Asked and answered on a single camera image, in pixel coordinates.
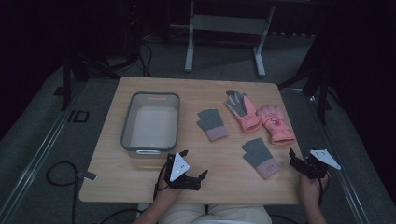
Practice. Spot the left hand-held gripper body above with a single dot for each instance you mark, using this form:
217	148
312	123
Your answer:
179	169

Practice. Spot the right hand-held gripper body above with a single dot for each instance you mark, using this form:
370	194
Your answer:
314	165

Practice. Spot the grey-rimmed white plastic bin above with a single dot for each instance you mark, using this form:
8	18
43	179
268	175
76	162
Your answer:
155	127

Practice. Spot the pink ski glove grey palm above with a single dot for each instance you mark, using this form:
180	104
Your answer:
246	118

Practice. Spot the person's right hand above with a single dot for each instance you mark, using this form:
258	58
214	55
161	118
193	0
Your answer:
311	188

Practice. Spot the person's left hand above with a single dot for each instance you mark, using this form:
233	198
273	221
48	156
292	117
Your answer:
166	191

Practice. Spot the pink ski glove printed back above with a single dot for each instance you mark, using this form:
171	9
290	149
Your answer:
277	128

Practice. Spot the person's beige trousers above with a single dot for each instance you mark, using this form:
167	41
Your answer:
214	214

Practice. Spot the black tripod stand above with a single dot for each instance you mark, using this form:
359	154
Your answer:
66	81
322	90

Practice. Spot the metal floor rail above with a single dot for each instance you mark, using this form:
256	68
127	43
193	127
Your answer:
339	174
34	161

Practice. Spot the white metal stand frame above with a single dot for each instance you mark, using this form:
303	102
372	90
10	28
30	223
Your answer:
229	24

